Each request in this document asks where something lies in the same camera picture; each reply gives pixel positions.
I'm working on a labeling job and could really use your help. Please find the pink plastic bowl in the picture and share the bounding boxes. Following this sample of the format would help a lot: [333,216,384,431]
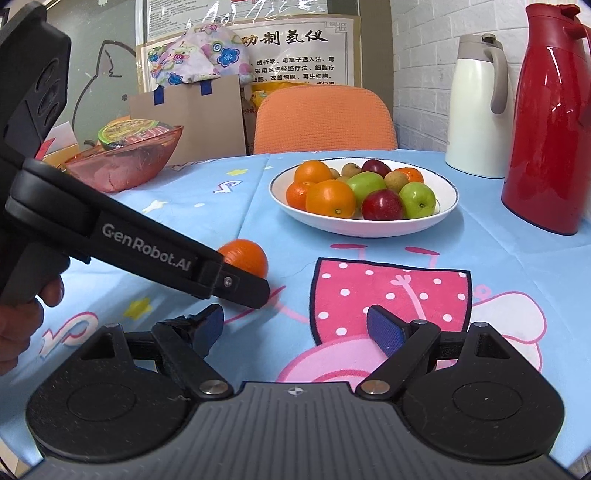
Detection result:
[65,124,184,193]

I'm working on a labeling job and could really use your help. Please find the red thermos jug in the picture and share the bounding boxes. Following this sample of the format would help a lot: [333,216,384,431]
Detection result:
[501,4,591,235]

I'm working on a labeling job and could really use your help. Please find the white plate with blue rim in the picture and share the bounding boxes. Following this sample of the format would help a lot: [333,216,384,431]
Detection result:
[269,157,460,238]

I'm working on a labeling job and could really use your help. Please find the person's left hand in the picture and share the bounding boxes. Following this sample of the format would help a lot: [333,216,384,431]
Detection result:
[0,274,65,377]

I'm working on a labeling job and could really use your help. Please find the blue cartoon printed tablecloth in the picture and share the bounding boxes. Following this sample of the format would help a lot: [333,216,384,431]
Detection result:
[0,148,591,462]

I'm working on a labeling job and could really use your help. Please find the large cardboard box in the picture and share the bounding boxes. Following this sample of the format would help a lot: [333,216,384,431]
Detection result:
[128,74,247,164]

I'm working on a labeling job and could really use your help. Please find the yellow plastic bag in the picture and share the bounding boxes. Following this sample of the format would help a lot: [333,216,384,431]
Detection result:
[247,80,296,112]

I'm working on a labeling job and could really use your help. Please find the instant noodle cup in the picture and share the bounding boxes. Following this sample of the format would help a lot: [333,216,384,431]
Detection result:
[98,119,172,152]

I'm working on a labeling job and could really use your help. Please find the wall poster with text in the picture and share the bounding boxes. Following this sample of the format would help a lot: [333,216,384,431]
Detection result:
[141,14,362,88]

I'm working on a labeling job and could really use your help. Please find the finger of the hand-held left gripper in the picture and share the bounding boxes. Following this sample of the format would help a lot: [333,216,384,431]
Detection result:
[196,260,271,310]

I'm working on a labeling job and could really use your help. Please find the green apple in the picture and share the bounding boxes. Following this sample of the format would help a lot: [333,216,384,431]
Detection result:
[399,182,437,219]
[346,172,387,206]

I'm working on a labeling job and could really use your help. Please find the white thermos jug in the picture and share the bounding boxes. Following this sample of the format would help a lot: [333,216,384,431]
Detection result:
[445,33,509,179]

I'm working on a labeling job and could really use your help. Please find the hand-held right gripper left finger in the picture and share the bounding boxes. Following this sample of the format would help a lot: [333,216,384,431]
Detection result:
[76,304,235,401]

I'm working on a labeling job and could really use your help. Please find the orange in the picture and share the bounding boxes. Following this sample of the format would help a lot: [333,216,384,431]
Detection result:
[305,179,358,219]
[294,160,334,185]

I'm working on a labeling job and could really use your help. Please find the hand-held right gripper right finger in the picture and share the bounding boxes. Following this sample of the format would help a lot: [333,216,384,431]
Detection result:
[355,305,515,401]

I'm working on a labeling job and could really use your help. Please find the frosted glass partition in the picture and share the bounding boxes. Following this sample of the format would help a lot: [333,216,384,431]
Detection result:
[46,0,148,144]

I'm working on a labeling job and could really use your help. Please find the floral cloth bag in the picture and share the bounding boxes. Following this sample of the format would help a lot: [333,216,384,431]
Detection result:
[148,24,252,86]

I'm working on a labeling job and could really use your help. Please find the orange fabric chair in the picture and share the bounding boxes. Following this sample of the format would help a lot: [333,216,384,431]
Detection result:
[253,85,399,155]

